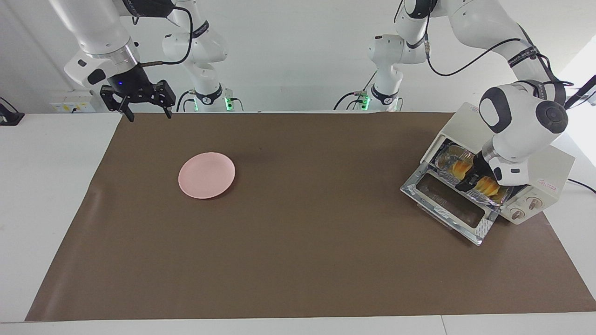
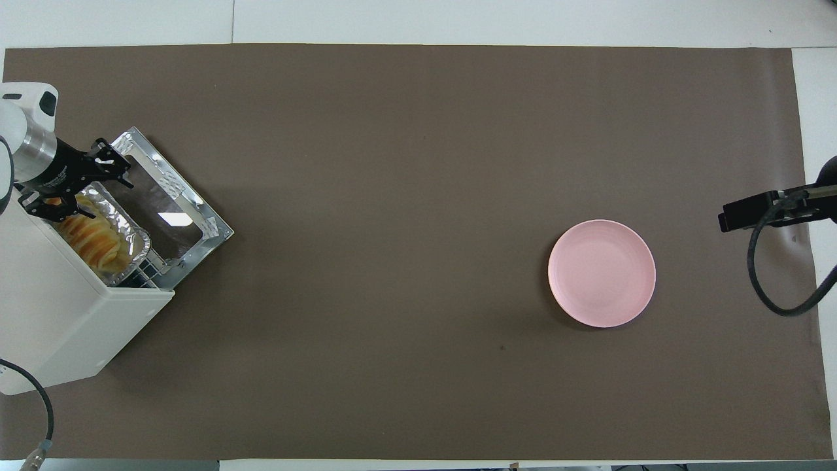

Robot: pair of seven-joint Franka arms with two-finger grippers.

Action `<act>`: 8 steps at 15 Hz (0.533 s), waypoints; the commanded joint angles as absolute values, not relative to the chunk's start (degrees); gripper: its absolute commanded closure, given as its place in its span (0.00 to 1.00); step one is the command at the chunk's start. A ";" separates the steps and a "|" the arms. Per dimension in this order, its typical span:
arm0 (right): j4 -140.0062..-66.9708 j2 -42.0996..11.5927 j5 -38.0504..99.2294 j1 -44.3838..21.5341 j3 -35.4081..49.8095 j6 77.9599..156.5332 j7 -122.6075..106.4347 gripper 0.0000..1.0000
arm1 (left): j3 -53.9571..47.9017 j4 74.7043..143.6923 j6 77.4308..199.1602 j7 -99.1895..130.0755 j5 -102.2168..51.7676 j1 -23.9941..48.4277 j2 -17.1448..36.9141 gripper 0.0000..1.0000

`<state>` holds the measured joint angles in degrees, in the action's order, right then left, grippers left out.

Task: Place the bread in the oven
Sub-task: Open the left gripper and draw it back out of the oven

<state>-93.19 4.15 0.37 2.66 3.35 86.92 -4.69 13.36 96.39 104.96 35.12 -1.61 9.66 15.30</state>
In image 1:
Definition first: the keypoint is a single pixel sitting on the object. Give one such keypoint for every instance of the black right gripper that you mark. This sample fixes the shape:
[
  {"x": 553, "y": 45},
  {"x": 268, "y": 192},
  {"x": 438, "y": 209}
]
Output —
[{"x": 137, "y": 86}]

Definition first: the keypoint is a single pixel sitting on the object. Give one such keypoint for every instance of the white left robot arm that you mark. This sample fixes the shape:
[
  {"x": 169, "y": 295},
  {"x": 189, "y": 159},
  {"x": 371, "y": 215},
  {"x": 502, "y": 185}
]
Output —
[{"x": 517, "y": 111}]

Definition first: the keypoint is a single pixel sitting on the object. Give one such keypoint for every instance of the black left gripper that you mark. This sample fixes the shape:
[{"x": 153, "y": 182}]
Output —
[{"x": 479, "y": 163}]

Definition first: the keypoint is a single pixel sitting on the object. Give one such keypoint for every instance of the black clamp mount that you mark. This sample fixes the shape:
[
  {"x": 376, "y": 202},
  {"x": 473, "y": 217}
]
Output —
[{"x": 9, "y": 116}]

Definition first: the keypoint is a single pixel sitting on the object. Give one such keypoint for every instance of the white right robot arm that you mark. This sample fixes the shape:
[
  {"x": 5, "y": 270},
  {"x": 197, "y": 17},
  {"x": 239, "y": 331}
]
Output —
[{"x": 98, "y": 28}]

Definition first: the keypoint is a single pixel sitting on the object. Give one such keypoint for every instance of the glass oven door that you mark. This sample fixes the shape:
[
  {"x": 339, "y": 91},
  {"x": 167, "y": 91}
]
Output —
[{"x": 447, "y": 204}]

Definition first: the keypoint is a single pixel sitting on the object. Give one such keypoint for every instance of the white wall socket strip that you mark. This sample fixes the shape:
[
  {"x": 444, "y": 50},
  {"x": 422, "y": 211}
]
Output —
[{"x": 72, "y": 102}]

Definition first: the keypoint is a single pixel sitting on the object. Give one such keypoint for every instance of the striped yellow bread loaf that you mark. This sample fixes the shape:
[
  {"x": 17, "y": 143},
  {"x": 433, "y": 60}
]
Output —
[{"x": 489, "y": 186}]

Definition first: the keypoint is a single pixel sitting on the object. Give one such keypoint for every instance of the white toaster oven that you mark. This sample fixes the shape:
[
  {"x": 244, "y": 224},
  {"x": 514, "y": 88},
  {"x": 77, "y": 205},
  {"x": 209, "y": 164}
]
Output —
[{"x": 549, "y": 167}]

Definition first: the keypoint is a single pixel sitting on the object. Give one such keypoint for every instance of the pink round plate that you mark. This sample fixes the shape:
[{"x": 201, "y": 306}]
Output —
[{"x": 207, "y": 176}]

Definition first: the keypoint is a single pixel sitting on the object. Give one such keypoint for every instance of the aluminium foil tray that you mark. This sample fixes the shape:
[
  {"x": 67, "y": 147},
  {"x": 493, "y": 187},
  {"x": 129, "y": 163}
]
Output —
[{"x": 484, "y": 199}]

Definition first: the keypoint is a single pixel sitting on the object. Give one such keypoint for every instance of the brown table mat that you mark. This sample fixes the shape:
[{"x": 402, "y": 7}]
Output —
[{"x": 302, "y": 256}]

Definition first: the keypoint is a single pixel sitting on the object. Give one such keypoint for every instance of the round oven knob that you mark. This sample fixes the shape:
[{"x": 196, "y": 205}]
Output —
[
  {"x": 517, "y": 214},
  {"x": 535, "y": 203}
]

